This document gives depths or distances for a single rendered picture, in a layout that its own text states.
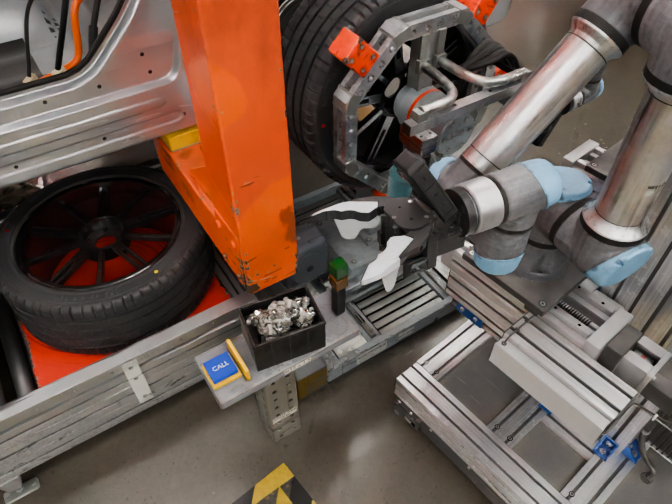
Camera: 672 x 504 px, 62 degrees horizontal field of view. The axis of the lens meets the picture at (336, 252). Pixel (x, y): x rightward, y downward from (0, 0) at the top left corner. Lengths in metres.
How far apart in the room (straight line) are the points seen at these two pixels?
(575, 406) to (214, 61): 0.97
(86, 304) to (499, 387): 1.24
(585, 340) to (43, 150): 1.44
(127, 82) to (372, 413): 1.28
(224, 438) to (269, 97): 1.16
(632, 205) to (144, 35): 1.26
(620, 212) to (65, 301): 1.41
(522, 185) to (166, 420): 1.52
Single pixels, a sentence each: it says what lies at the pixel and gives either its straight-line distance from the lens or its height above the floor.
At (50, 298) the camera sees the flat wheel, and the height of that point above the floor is 0.51.
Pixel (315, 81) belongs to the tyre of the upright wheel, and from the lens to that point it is 1.53.
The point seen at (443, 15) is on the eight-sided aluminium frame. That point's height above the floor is 1.12.
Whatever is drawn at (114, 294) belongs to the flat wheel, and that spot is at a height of 0.50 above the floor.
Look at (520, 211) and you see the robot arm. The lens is 0.83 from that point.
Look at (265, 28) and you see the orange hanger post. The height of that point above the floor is 1.26.
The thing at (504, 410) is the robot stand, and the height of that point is 0.23.
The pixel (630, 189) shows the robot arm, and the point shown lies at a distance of 1.04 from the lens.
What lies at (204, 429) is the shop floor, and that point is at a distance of 1.99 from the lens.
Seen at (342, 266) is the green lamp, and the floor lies 0.66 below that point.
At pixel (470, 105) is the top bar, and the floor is 0.97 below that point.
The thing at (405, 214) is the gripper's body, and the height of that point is 1.25.
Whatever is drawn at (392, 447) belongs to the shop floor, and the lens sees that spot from 1.93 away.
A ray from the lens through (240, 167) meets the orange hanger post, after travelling 1.29.
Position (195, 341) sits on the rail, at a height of 0.33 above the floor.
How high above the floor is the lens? 1.75
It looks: 47 degrees down
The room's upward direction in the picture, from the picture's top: straight up
